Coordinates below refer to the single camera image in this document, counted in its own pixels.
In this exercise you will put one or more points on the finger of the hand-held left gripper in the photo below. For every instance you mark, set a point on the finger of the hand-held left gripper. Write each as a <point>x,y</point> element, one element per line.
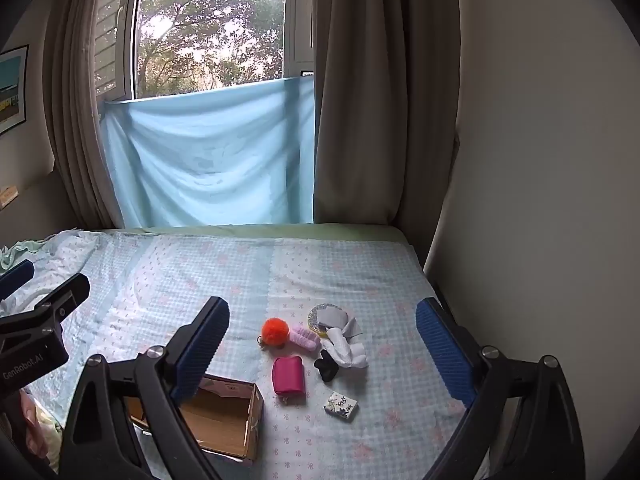
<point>15,276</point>
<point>55,302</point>

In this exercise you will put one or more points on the pink cloth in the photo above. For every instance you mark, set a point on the pink cloth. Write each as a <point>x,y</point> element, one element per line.
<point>37,425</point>

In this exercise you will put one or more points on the white socks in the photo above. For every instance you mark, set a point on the white socks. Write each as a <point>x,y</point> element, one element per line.
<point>345,350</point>

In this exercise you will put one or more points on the light blue hanging cloth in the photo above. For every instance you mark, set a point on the light blue hanging cloth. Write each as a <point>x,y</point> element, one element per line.
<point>210,160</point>

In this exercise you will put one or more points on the beige curtain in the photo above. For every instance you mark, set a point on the beige curtain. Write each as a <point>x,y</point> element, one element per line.
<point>380,110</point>
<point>75,135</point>

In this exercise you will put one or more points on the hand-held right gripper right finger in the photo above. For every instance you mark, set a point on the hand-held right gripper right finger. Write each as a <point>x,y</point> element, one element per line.
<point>445,355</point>

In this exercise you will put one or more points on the wall poster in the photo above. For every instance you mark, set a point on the wall poster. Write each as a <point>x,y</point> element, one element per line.
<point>11,90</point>

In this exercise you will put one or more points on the small floral box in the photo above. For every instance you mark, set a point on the small floral box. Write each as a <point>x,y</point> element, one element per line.
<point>341,405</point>

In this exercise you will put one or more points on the window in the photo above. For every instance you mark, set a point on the window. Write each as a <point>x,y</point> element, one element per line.
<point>200,25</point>

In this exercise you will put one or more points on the printed checked blanket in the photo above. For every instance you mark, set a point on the printed checked blanket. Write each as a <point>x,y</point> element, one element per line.
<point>300,275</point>

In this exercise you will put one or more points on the black hair clip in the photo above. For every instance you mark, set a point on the black hair clip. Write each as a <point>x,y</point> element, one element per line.
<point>327,366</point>

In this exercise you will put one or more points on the mint green cloth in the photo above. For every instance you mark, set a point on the mint green cloth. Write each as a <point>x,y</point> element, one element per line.
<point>22,251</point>

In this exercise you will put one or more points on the pink pouch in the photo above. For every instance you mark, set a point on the pink pouch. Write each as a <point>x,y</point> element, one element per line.
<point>288,377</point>

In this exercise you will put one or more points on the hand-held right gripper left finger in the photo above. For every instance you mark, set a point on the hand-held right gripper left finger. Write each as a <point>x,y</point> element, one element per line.
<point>200,350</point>

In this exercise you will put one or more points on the cardboard box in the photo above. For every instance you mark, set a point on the cardboard box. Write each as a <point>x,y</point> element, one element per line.
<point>220,415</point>

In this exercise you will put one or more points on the round glitter sponge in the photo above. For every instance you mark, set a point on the round glitter sponge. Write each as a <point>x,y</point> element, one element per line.
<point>315,317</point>

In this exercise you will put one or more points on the grey cloth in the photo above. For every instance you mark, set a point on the grey cloth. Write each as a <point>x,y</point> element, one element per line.
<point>336,317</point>

